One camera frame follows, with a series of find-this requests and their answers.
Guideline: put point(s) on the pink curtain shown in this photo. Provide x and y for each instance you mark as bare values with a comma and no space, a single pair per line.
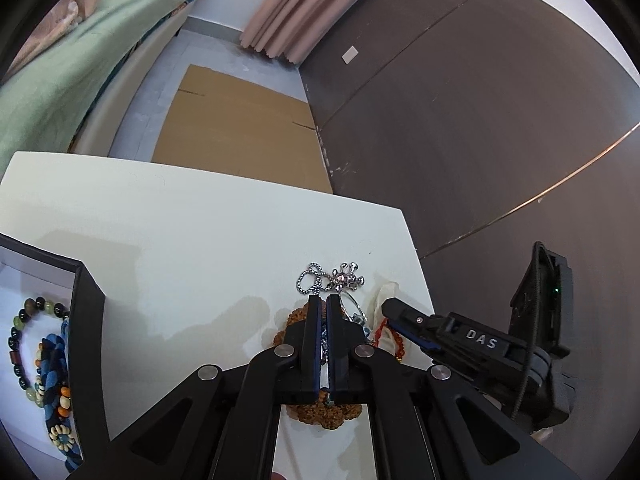
285,15

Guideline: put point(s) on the flat cardboard sheet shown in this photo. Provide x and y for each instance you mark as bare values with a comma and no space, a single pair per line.
235,130

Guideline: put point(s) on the white butterfly brooch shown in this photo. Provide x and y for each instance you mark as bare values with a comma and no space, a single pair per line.
385,294

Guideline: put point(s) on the silver bangle with charms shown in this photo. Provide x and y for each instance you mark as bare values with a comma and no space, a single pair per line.
356,305

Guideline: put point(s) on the bed with green sheet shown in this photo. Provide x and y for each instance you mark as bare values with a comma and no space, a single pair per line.
60,85

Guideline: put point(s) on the black jewelry box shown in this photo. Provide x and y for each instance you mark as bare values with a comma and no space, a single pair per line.
87,335

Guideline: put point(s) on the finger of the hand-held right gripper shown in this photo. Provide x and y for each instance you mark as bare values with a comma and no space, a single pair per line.
407,322

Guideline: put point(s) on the white sticker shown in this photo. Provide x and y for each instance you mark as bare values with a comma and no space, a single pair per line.
351,54

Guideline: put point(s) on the dark brown wardrobe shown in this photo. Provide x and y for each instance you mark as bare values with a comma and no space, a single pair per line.
475,110

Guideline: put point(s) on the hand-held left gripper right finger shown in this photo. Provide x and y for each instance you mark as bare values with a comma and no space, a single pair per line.
334,340

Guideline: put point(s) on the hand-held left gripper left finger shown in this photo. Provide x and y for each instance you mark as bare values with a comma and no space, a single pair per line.
313,340

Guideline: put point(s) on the pink and green floral blanket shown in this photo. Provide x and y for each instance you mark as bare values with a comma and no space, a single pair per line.
65,10

